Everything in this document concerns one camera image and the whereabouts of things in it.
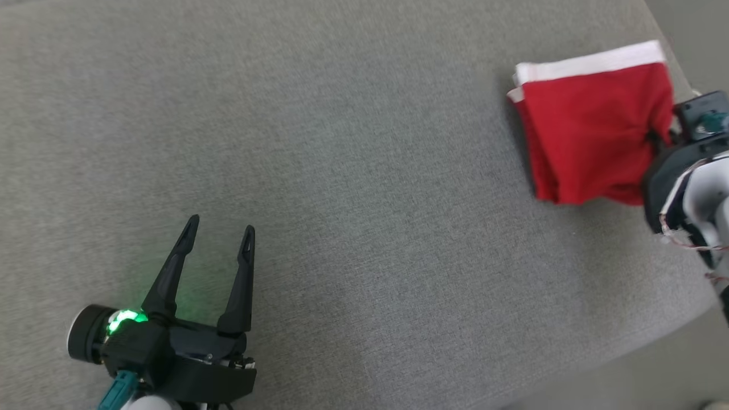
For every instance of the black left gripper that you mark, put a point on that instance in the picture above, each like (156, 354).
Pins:
(182, 359)

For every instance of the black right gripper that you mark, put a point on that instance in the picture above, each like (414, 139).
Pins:
(663, 188)

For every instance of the red shorts with white stripe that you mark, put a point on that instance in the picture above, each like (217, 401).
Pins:
(592, 125)

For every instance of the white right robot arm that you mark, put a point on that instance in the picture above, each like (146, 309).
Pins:
(709, 193)

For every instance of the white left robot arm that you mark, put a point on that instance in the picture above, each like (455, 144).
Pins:
(151, 403)

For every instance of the teal left wrist plug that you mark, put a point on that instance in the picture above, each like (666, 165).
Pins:
(117, 392)

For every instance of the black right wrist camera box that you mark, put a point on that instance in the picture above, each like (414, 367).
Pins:
(697, 111)

